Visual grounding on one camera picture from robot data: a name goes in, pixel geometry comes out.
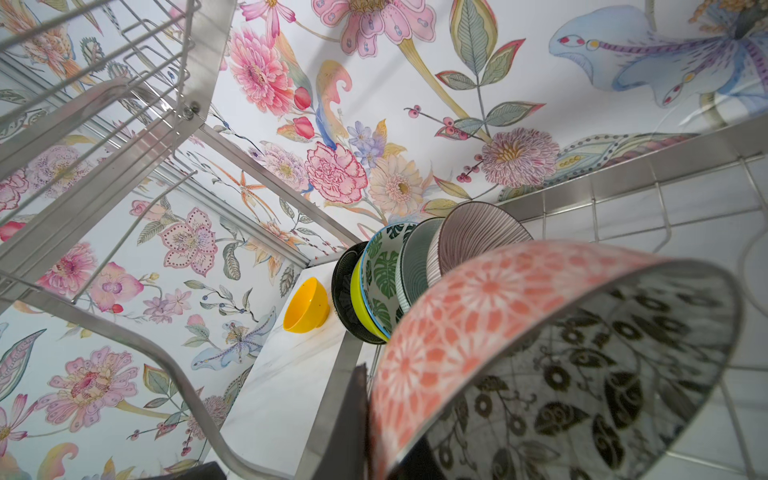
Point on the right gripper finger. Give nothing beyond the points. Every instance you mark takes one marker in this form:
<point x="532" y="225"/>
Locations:
<point x="346" y="452"/>

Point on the lime green plastic bowl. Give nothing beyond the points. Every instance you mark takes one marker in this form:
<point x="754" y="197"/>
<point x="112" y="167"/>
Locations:
<point x="359" y="305"/>

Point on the black white patterned bowl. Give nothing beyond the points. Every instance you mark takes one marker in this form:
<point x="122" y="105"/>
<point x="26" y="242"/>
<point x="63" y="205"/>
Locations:
<point x="341" y="295"/>

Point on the green leaf pattern bowl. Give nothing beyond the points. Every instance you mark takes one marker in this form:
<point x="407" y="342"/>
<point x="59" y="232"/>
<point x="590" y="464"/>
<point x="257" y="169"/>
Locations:
<point x="379" y="278"/>

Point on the pale green glass bowl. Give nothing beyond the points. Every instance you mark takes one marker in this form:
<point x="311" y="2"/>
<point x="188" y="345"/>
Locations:
<point x="411" y="269"/>

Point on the speckled dark patterned bowl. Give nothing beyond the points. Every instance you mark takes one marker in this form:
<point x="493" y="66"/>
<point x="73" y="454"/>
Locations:
<point x="552" y="360"/>

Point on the purple striped glass bowl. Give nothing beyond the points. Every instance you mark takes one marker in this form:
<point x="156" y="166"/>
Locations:
<point x="468" y="231"/>

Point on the silver two-tier dish rack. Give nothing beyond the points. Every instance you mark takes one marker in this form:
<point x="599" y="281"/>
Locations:
<point x="179" y="168"/>

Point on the yellow plastic bowl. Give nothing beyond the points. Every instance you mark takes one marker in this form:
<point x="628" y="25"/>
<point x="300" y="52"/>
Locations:
<point x="308" y="309"/>

